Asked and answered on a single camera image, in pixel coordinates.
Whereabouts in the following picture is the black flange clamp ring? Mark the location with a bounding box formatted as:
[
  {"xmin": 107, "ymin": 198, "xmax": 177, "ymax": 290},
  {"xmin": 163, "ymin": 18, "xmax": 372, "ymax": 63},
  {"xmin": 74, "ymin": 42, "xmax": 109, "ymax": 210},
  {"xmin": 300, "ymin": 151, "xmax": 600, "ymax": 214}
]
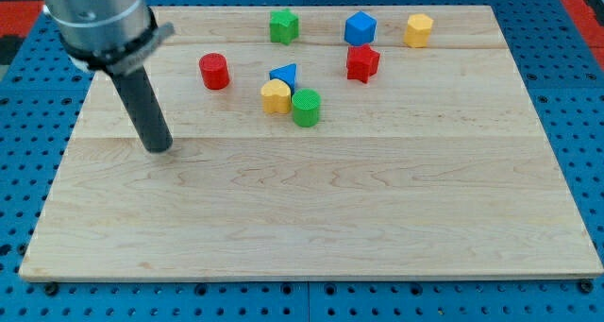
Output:
[{"xmin": 59, "ymin": 8, "xmax": 175, "ymax": 76}]

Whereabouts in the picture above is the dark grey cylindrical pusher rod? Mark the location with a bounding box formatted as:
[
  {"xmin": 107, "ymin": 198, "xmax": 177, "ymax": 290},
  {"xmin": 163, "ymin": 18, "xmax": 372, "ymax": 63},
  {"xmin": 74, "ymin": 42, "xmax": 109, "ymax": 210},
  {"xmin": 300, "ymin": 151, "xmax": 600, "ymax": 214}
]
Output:
[{"xmin": 110, "ymin": 67, "xmax": 173, "ymax": 153}]

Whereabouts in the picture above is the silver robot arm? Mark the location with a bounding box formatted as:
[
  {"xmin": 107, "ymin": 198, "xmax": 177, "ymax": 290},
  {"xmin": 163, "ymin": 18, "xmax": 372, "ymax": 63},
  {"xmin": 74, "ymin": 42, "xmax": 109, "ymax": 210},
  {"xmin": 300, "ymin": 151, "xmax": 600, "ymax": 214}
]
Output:
[{"xmin": 43, "ymin": 0, "xmax": 175, "ymax": 153}]

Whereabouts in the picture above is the blue triangle block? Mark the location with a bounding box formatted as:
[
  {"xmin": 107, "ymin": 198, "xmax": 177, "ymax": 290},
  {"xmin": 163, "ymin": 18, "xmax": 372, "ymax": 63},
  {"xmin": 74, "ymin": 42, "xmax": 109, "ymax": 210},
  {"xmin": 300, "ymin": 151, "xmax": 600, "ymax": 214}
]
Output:
[{"xmin": 269, "ymin": 63, "xmax": 297, "ymax": 94}]

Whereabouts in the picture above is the red cylinder block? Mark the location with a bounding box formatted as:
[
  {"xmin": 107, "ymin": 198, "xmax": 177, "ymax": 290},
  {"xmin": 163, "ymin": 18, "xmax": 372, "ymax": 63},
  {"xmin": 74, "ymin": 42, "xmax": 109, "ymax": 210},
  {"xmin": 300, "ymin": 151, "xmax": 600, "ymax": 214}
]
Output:
[{"xmin": 198, "ymin": 53, "xmax": 230, "ymax": 90}]

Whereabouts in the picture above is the yellow heart block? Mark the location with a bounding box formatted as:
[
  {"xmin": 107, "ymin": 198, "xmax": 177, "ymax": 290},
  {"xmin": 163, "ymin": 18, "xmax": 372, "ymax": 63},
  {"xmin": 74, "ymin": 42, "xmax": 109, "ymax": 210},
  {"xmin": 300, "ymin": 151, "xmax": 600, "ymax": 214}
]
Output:
[{"xmin": 260, "ymin": 78, "xmax": 292, "ymax": 114}]

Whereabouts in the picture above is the green star block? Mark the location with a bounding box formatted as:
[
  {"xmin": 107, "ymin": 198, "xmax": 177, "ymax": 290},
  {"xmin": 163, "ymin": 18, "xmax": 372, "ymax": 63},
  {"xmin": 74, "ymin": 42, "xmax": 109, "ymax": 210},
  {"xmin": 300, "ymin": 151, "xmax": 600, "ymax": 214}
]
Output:
[{"xmin": 269, "ymin": 8, "xmax": 299, "ymax": 45}]

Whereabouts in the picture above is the green cylinder block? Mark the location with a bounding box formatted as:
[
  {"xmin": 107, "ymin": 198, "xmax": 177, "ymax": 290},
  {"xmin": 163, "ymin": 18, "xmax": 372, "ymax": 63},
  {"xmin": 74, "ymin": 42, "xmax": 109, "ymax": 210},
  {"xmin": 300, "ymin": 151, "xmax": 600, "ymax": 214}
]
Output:
[{"xmin": 292, "ymin": 89, "xmax": 322, "ymax": 127}]

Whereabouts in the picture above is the light wooden board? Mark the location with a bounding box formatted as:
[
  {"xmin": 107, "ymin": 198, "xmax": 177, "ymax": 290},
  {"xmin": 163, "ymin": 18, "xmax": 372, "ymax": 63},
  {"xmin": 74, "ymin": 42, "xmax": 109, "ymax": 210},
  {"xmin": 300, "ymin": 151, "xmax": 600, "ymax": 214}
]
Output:
[{"xmin": 20, "ymin": 6, "xmax": 603, "ymax": 282}]

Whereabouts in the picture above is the red star block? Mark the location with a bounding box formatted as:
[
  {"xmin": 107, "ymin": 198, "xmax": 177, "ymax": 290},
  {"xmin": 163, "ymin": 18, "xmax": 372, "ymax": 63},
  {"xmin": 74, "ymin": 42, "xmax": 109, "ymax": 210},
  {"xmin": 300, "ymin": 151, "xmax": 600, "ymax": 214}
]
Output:
[{"xmin": 345, "ymin": 43, "xmax": 380, "ymax": 83}]

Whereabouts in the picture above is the blue cube block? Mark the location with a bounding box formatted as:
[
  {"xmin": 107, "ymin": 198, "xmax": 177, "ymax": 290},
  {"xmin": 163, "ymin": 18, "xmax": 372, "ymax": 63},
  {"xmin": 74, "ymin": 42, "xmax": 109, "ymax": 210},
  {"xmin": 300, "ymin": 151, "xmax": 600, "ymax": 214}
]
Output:
[{"xmin": 344, "ymin": 11, "xmax": 378, "ymax": 46}]

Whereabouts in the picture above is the yellow hexagon block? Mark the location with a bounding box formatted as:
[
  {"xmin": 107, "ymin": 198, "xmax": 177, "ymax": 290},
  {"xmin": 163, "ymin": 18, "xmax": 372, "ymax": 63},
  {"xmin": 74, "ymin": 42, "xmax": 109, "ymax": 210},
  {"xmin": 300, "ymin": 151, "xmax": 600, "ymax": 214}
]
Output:
[{"xmin": 403, "ymin": 13, "xmax": 434, "ymax": 48}]

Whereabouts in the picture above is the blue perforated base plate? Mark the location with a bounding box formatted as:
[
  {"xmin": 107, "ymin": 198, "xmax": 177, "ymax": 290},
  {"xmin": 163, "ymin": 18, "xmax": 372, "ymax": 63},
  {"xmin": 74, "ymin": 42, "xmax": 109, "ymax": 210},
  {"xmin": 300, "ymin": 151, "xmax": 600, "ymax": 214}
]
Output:
[{"xmin": 1, "ymin": 0, "xmax": 603, "ymax": 321}]

